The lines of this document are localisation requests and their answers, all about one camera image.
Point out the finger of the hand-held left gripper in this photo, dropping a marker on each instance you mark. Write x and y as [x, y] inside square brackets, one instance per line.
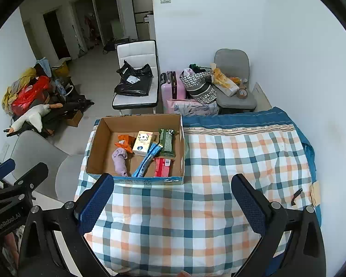
[3, 168]
[31, 177]

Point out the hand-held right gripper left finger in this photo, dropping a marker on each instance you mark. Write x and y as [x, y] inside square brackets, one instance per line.
[95, 205]

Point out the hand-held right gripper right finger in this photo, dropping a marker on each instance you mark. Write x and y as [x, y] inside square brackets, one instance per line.
[249, 205]

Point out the purple sock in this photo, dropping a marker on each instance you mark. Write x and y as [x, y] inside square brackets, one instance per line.
[119, 160]

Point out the long blue packet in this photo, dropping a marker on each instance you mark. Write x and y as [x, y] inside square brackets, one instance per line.
[145, 161]

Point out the orange packet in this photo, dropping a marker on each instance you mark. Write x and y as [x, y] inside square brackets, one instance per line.
[124, 142]

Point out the red packet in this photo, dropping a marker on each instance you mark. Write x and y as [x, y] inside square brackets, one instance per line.
[162, 167]

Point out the yellow white tissue pack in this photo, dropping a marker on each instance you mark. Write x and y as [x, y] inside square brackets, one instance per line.
[142, 142]

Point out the green packet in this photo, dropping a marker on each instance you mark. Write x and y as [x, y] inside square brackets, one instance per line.
[165, 144]

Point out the light grey shell chair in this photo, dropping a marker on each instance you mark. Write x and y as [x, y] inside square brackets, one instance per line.
[37, 153]

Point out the white goose plush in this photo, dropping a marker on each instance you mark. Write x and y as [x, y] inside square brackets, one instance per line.
[34, 117]

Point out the plaid blanket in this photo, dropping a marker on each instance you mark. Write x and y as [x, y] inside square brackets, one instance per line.
[190, 222]

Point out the yellow cloth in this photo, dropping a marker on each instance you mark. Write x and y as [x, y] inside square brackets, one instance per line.
[8, 98]

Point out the small cardboard box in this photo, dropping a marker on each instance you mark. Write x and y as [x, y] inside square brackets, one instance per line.
[75, 119]

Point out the red plastic bag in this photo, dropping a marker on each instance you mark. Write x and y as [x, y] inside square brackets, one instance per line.
[28, 95]

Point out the pile of clothes and bags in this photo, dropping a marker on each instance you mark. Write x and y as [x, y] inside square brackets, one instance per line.
[72, 106]

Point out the tape roll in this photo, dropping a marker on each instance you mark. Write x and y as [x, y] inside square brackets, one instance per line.
[242, 94]

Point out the yellow bin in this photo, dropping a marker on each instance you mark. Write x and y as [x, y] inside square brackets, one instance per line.
[60, 70]

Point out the light blue cloth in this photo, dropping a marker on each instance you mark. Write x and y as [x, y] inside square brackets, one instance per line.
[44, 66]

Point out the pink floral pillow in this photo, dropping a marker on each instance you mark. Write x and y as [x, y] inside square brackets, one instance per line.
[190, 106]

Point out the dark striped bag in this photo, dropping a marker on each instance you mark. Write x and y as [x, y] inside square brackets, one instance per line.
[203, 93]

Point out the white yellow snack bag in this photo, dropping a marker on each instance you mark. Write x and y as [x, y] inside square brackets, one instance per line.
[225, 85]

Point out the black plastic bag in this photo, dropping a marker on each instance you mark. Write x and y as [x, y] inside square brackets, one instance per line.
[132, 88]

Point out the pink suitcase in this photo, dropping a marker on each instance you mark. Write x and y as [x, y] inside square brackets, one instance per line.
[173, 92]

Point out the black white patterned bag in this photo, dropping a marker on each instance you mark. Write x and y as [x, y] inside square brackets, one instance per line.
[194, 79]

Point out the grey padded chair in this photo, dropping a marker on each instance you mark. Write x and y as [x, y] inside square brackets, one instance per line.
[232, 60]

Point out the dark green cloth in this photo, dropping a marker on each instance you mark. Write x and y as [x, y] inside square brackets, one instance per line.
[195, 67]

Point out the black backpack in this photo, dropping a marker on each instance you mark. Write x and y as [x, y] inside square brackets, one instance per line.
[109, 46]

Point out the white padded chair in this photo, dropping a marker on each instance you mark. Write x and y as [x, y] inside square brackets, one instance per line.
[135, 50]

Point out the glass sliding door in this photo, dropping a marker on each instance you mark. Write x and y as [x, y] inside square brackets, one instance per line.
[106, 14]

